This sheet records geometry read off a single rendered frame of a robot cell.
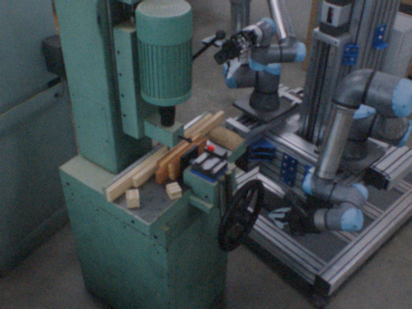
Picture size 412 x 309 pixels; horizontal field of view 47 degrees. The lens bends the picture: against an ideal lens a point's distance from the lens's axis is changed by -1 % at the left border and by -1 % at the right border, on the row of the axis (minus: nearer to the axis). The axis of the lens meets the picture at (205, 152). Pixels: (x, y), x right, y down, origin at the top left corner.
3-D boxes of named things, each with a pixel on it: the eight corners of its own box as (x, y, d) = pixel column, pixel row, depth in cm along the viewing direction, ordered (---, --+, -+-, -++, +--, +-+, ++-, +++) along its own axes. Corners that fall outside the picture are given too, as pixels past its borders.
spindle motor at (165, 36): (170, 113, 154) (167, 22, 135) (130, 96, 162) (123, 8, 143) (202, 91, 166) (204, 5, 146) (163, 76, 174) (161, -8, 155)
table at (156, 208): (171, 251, 154) (170, 239, 151) (105, 210, 168) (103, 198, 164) (266, 159, 193) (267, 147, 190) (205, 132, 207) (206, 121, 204)
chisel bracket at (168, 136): (172, 152, 172) (172, 132, 167) (143, 138, 179) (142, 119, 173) (185, 142, 177) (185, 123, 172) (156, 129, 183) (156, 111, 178)
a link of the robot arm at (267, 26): (276, 39, 183) (279, 18, 178) (262, 49, 176) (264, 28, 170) (259, 34, 186) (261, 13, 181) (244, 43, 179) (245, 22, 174)
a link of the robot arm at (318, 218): (321, 217, 159) (331, 203, 164) (309, 216, 162) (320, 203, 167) (327, 235, 161) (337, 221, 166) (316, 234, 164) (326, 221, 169)
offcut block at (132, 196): (140, 206, 162) (139, 197, 159) (127, 208, 161) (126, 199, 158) (138, 197, 165) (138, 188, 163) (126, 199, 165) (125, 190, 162)
